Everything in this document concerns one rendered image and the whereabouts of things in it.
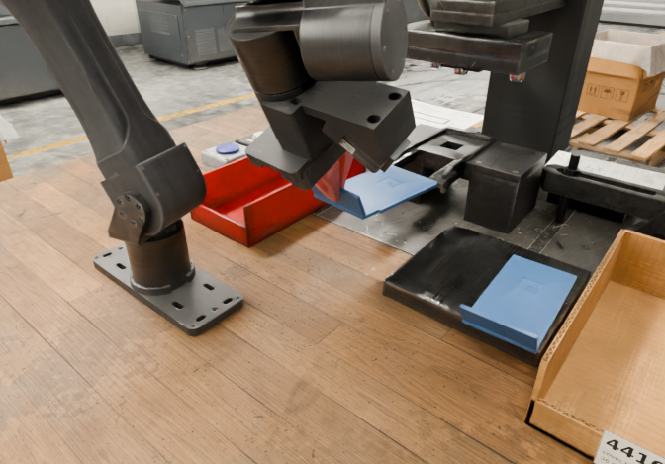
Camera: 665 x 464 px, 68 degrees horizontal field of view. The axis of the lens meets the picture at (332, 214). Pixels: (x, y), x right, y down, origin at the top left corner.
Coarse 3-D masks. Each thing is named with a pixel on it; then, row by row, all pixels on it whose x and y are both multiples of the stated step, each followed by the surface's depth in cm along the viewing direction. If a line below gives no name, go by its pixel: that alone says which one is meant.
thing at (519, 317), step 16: (512, 256) 57; (512, 272) 54; (528, 272) 54; (544, 272) 54; (560, 272) 54; (496, 288) 52; (512, 288) 52; (544, 288) 52; (560, 288) 52; (480, 304) 49; (496, 304) 49; (512, 304) 49; (528, 304) 49; (544, 304) 49; (560, 304) 49; (464, 320) 47; (480, 320) 45; (496, 320) 44; (512, 320) 47; (528, 320) 47; (544, 320) 47; (496, 336) 46; (512, 336) 44; (528, 336) 42; (544, 336) 46
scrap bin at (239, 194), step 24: (216, 168) 70; (240, 168) 73; (264, 168) 77; (360, 168) 77; (216, 192) 71; (240, 192) 75; (264, 192) 76; (288, 192) 65; (312, 192) 69; (192, 216) 69; (216, 216) 65; (240, 216) 69; (264, 216) 63; (288, 216) 67; (240, 240) 63
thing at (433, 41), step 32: (448, 0) 58; (480, 0) 56; (512, 0) 58; (544, 0) 66; (416, 32) 63; (448, 32) 62; (480, 32) 60; (512, 32) 58; (544, 32) 62; (448, 64) 62; (480, 64) 59; (512, 64) 57
